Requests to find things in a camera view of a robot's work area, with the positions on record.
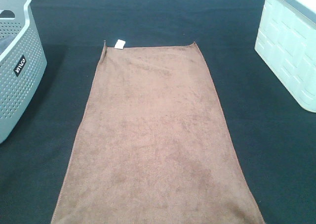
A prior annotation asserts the brown microfibre towel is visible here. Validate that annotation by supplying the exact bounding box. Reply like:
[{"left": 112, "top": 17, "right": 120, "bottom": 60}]
[{"left": 51, "top": 44, "right": 264, "bottom": 224}]

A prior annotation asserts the grey towel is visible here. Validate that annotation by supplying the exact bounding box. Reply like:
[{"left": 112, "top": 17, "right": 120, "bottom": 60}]
[{"left": 0, "top": 35, "right": 14, "bottom": 54}]

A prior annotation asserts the grey perforated plastic basket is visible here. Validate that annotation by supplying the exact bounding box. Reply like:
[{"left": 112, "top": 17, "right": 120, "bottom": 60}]
[{"left": 0, "top": 0, "right": 47, "bottom": 142}]

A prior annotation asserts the white plastic basket grey rim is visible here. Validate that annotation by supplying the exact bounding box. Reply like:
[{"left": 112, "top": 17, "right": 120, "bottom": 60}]
[{"left": 255, "top": 0, "right": 316, "bottom": 112}]

